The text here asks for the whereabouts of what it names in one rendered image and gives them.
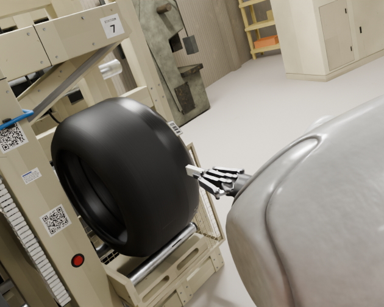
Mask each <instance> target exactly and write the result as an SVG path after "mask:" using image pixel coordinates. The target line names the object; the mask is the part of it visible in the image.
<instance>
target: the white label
mask: <svg viewBox="0 0 384 307"><path fill-rule="evenodd" d="M166 123H167V125H168V126H169V127H170V129H171V130H172V131H173V132H174V133H175V135H176V136H179V135H181V134H183V132H182V131H181V129H179V127H178V126H177V125H176V123H175V122H174V121H173V120H171V121H168V122H166Z"/></svg>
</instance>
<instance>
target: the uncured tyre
mask: <svg viewBox="0 0 384 307"><path fill-rule="evenodd" d="M166 122H167V120H166V119H165V118H164V117H163V116H162V115H160V114H159V113H157V112H156V111H155V110H153V109H152V108H151V107H148V106H147V105H145V104H142V103H141V102H138V101H136V100H134V99H131V98H128V97H111V98H108V99H105V100H103V101H101V102H98V103H97V104H94V105H92V106H90V107H88V108H86V109H84V110H82V111H80V112H78V113H75V114H73V115H71V116H69V117H67V118H65V119H64V120H63V121H62V122H61V123H60V124H59V125H58V126H57V127H56V129H55V132H54V136H53V139H52V142H51V157H52V162H53V165H54V168H55V171H56V173H57V176H58V178H59V180H60V182H61V185H62V187H63V189H64V190H65V192H66V195H67V196H68V198H69V199H70V201H71V203H72V204H73V206H74V207H75V209H76V210H77V212H78V213H79V214H80V216H81V218H82V219H83V220H84V221H85V223H86V224H87V225H88V226H89V227H90V228H91V230H92V231H93V232H94V233H95V234H96V235H97V236H98V237H99V238H100V239H101V240H102V241H103V242H104V243H105V244H107V245H108V246H109V247H110V248H111V249H113V250H114V251H116V252H118V253H120V254H122V255H125V256H133V257H140V258H143V257H147V256H149V255H151V254H153V253H155V252H157V251H158V250H160V249H161V248H162V247H163V246H164V245H165V244H166V243H167V242H169V241H170V240H171V239H172V238H173V237H175V235H177V234H178V233H179V232H180V231H182V230H183V229H184V228H185V227H186V226H187V225H188V224H189V223H190V222H191V221H192V219H193V217H194V216H195V214H196V212H197V211H196V212H195V214H194V215H193V212H194V209H195V208H196V206H197V205H198V207H199V181H198V179H195V178H193V177H192V176H190V175H187V170H186V166H188V165H192V166H195V165H194V161H193V159H192V157H191V155H190V152H189V150H188V149H187V147H186V145H185V143H184V142H183V140H182V139H181V137H180V136H176V135H175V133H174V132H173V131H172V130H171V129H170V127H169V126H168V125H167V123H166ZM176 217H177V218H176ZM175 218H176V219H175ZM172 220H173V221H172ZM171 221H172V222H171ZM169 223H170V224H169ZM168 224H169V225H168ZM165 226H166V227H165ZM164 227H165V228H164ZM162 228H163V229H162Z"/></svg>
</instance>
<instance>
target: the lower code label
mask: <svg viewBox="0 0 384 307"><path fill-rule="evenodd" d="M40 220H41V221H42V223H43V225H44V227H45V229H46V231H47V232H48V234H49V236H50V237H52V236H54V235H55V234H56V233H58V232H59V231H61V230H63V229H64V228H65V227H67V226H68V225H70V224H72V223H71V221H70V219H69V217H68V215H67V213H66V211H65V209H64V207H63V206H62V204H60V205H59V206H57V207H55V208H54V209H52V210H51V211H49V212H47V213H46V214H44V215H42V216H41V217H40Z"/></svg>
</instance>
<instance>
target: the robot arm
mask: <svg viewBox="0 0 384 307"><path fill-rule="evenodd" d="M186 170H187V175H190V176H192V177H193V178H195V179H198V181H199V186H200V187H201V188H203V189H205V190H206V191H208V192H209V193H210V194H212V195H213V196H214V197H215V199H216V200H219V199H220V196H224V195H226V196H231V197H233V198H234V200H233V203H232V207H231V209H230V211H229V212H228V214H227V218H226V236H227V242H228V245H229V249H230V252H231V255H232V258H233V262H234V263H235V267H236V269H237V271H238V274H239V276H240V278H241V281H242V282H243V284H244V287H245V288H246V290H247V292H248V294H249V296H250V297H251V299H252V301H253V302H254V303H255V305H256V307H384V94H383V95H381V96H377V97H375V98H373V99H371V100H369V101H367V102H365V103H363V104H361V105H358V106H356V107H354V108H352V109H350V110H348V111H346V112H344V113H342V114H340V115H338V116H334V115H324V116H321V117H319V118H318V119H316V120H314V121H313V122H312V123H311V124H310V125H309V126H308V128H307V129H306V131H305V132H304V134H303V135H302V136H300V137H298V138H297V139H295V140H294V141H292V142H291V143H289V144H288V145H287V146H285V147H284V148H283V149H281V150H279V151H278V152H277V153H276V154H275V155H273V156H272V157H271V158H270V159H269V160H268V161H267V162H266V163H265V164H263V165H262V166H261V167H260V168H259V169H258V170H257V172H256V173H255V174H254V175H249V174H245V171H244V168H239V169H234V168H224V167H218V166H213V167H212V169H204V168H197V167H195V166H192V165H188V166H186ZM217 170H218V171H217Z"/></svg>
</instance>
